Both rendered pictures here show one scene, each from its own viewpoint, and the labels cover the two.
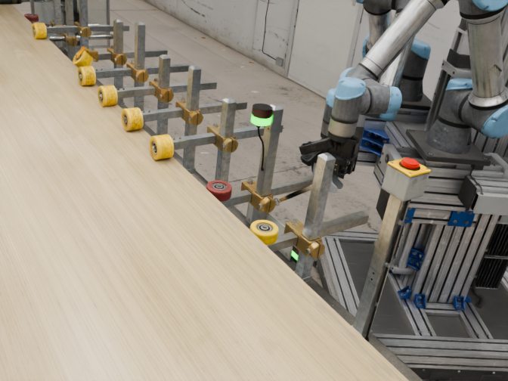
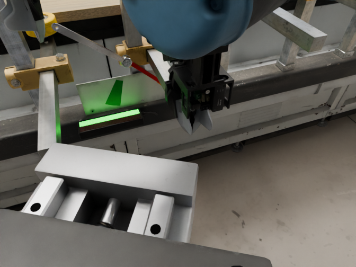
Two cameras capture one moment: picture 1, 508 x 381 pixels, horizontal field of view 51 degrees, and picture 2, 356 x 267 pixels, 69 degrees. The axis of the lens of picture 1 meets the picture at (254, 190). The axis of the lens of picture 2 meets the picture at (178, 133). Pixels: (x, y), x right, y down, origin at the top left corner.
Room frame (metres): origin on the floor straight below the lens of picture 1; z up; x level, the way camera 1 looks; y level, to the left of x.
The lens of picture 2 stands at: (1.79, -0.57, 1.17)
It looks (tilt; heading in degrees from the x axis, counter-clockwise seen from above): 46 degrees down; 108
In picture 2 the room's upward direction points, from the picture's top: straight up
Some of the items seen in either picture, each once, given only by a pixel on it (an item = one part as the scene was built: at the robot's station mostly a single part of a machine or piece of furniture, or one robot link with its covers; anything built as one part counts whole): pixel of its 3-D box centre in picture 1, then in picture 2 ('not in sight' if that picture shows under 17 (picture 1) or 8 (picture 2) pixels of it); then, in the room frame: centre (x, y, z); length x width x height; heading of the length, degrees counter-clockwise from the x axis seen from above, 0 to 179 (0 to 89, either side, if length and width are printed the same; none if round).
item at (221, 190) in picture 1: (218, 200); not in sight; (1.45, 0.11, 0.85); 0.08 x 0.08 x 0.11
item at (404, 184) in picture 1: (405, 180); not in sight; (1.10, -0.34, 1.18); 0.07 x 0.07 x 0.08; 38
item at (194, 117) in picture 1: (189, 113); not in sight; (1.92, 0.29, 0.95); 0.13 x 0.06 x 0.05; 38
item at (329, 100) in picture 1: (336, 106); not in sight; (1.71, -0.24, 1.12); 0.09 x 0.08 x 0.11; 158
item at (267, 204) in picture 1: (257, 196); (143, 50); (1.52, -0.01, 0.85); 0.13 x 0.06 x 0.05; 38
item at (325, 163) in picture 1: (311, 228); (20, 53); (1.30, -0.18, 0.89); 0.03 x 0.03 x 0.48; 38
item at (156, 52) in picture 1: (132, 54); not in sight; (2.58, 0.69, 0.95); 0.36 x 0.03 x 0.03; 128
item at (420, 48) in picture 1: (412, 56); not in sight; (2.22, -0.57, 1.21); 0.13 x 0.12 x 0.14; 68
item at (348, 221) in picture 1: (314, 232); (49, 84); (1.37, -0.20, 0.83); 0.43 x 0.03 x 0.04; 128
